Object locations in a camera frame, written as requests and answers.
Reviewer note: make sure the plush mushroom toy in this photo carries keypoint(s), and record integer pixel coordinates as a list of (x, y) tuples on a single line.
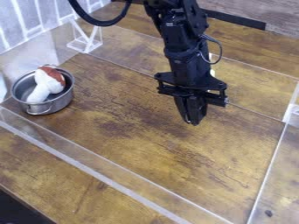
[(50, 83)]

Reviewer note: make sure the clear acrylic barrier panel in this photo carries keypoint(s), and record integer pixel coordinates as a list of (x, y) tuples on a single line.
[(153, 195)]

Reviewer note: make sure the small silver metal pot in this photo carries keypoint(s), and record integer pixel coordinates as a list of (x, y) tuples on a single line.
[(55, 101)]

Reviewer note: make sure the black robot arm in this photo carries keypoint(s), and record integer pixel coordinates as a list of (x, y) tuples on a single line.
[(181, 22)]

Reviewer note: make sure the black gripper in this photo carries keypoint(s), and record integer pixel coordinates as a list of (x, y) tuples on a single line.
[(210, 88)]

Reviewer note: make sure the clear acrylic triangular bracket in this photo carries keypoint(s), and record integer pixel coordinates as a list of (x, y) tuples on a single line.
[(84, 43)]

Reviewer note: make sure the black wall strip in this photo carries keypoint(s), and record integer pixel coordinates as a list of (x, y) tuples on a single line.
[(237, 19)]

